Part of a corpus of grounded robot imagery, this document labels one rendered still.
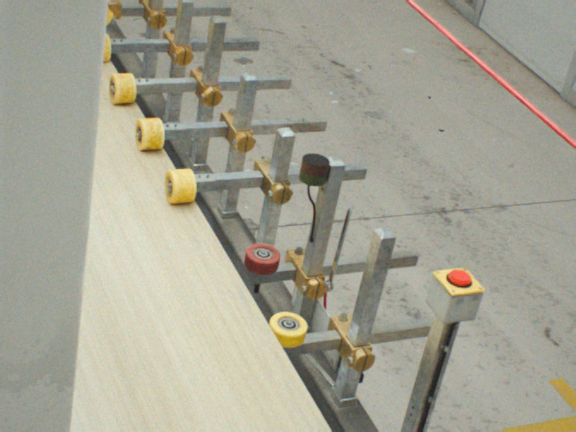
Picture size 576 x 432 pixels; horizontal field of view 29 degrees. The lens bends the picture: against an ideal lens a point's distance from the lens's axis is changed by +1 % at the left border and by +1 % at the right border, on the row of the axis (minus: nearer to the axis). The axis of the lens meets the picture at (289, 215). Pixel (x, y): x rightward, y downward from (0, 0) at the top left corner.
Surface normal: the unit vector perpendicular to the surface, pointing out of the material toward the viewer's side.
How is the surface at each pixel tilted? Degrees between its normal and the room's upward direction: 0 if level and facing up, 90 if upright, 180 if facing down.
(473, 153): 0
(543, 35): 90
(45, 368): 90
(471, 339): 0
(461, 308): 90
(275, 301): 0
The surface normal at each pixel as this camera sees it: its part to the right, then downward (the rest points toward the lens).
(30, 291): 0.38, 0.55
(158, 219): 0.17, -0.83
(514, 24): -0.91, 0.08
